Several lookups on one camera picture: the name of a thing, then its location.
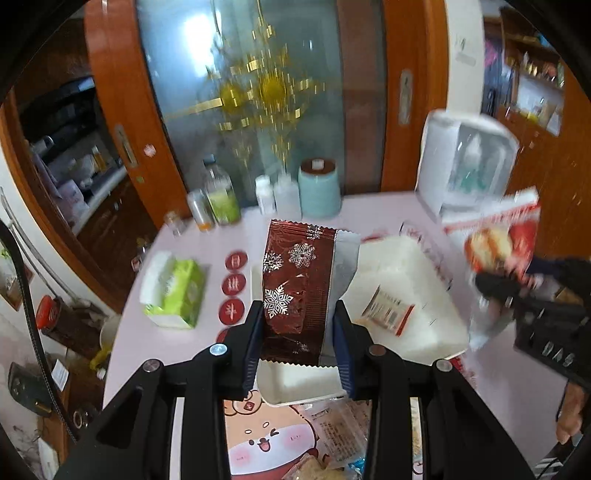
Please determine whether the wooden kitchen cabinet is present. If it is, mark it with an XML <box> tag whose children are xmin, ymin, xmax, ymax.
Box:
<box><xmin>14</xmin><ymin>76</ymin><xmax>155</xmax><ymax>287</ymax></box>

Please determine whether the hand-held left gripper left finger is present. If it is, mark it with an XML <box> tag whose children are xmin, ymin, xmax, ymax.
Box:
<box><xmin>51</xmin><ymin>300</ymin><xmax>265</xmax><ymax>480</ymax></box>

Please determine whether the dark entrance door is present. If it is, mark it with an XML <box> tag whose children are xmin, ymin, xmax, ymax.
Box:
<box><xmin>482</xmin><ymin>37</ymin><xmax>514</xmax><ymax>116</ymax></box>

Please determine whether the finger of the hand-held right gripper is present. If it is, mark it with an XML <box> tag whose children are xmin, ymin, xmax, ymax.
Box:
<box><xmin>473</xmin><ymin>270</ymin><xmax>546</xmax><ymax>308</ymax></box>

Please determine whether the small white pill bottle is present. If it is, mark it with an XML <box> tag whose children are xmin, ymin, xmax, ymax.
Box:
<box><xmin>255</xmin><ymin>175</ymin><xmax>277</xmax><ymax>215</ymax></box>

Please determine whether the clear round cookie packet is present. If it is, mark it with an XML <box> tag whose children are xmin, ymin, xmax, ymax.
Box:
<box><xmin>281</xmin><ymin>455</ymin><xmax>352</xmax><ymax>480</ymax></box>

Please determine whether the white squeeze wash bottle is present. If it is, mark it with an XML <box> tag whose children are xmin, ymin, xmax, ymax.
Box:
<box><xmin>274</xmin><ymin>172</ymin><xmax>302</xmax><ymax>217</ymax></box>

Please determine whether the green tissue box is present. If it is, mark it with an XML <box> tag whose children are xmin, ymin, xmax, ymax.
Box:
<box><xmin>140</xmin><ymin>251</ymin><xmax>206</xmax><ymax>330</ymax></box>

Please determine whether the wooden wall shelf cabinet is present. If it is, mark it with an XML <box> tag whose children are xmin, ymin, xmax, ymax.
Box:
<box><xmin>501</xmin><ymin>7</ymin><xmax>591</xmax><ymax>250</ymax></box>

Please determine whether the teal canister brown lid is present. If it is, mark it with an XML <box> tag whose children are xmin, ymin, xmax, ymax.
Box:
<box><xmin>298</xmin><ymin>158</ymin><xmax>342</xmax><ymax>219</ymax></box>

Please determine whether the pink printed tablecloth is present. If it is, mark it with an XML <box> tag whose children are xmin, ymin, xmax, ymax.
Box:
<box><xmin>102</xmin><ymin>191</ymin><xmax>573</xmax><ymax>480</ymax></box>

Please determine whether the person's right hand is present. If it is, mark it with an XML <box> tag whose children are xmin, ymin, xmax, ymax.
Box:
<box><xmin>555</xmin><ymin>382</ymin><xmax>584</xmax><ymax>445</ymax></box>

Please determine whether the small red white packet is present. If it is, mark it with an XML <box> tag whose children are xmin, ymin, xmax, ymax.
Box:
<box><xmin>355</xmin><ymin>285</ymin><xmax>416</xmax><ymax>335</ymax></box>

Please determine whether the red lidded jar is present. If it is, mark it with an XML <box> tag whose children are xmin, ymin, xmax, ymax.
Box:
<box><xmin>36</xmin><ymin>295</ymin><xmax>98</xmax><ymax>356</ymax></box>

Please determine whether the black cable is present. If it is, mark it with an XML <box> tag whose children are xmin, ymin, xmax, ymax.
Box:
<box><xmin>0</xmin><ymin>220</ymin><xmax>75</xmax><ymax>446</ymax></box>

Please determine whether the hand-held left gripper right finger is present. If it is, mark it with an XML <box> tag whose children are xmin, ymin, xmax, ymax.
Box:
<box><xmin>332</xmin><ymin>300</ymin><xmax>555</xmax><ymax>480</ymax></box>

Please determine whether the white plastic tray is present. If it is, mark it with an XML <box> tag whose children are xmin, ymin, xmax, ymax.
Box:
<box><xmin>249</xmin><ymin>231</ymin><xmax>472</xmax><ymax>408</ymax></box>

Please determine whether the dark red snowflake snack packet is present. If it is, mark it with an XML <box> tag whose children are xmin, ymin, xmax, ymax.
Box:
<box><xmin>259</xmin><ymin>219</ymin><xmax>362</xmax><ymax>368</ymax></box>

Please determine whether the clear printed biscuit packet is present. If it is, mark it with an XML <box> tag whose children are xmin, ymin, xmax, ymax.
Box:
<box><xmin>295</xmin><ymin>399</ymin><xmax>372</xmax><ymax>467</ymax></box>

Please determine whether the red bread snack packet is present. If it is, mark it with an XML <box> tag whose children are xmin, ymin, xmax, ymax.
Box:
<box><xmin>443</xmin><ymin>187</ymin><xmax>542</xmax><ymax>352</ymax></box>

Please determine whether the white bottle storage cabinet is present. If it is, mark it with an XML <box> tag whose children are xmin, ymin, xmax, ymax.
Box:
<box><xmin>414</xmin><ymin>111</ymin><xmax>519</xmax><ymax>222</ymax></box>

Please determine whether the glass bottle green label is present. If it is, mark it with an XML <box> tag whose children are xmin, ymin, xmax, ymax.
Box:
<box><xmin>203</xmin><ymin>157</ymin><xmax>242</xmax><ymax>227</ymax></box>

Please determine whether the wooden frosted glass sliding door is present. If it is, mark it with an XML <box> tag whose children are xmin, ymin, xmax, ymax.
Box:
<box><xmin>85</xmin><ymin>0</ymin><xmax>448</xmax><ymax>222</ymax></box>

